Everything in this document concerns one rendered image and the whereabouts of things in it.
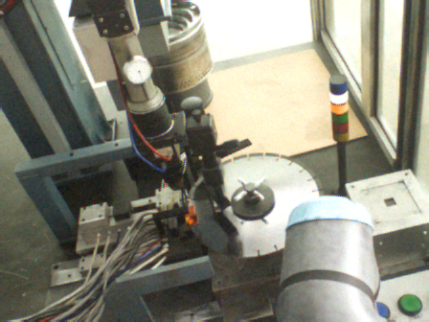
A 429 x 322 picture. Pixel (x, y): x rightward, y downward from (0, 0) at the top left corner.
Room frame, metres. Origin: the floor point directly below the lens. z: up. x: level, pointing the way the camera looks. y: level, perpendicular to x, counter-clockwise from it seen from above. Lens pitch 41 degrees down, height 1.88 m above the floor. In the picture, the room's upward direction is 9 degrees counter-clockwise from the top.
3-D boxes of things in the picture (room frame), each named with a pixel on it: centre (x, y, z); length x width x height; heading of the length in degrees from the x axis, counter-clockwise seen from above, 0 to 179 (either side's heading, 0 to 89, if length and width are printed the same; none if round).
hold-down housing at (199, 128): (0.82, 0.14, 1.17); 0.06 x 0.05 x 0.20; 86
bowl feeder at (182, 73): (1.61, 0.32, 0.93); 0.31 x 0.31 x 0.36
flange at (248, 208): (0.85, 0.08, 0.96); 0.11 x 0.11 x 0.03
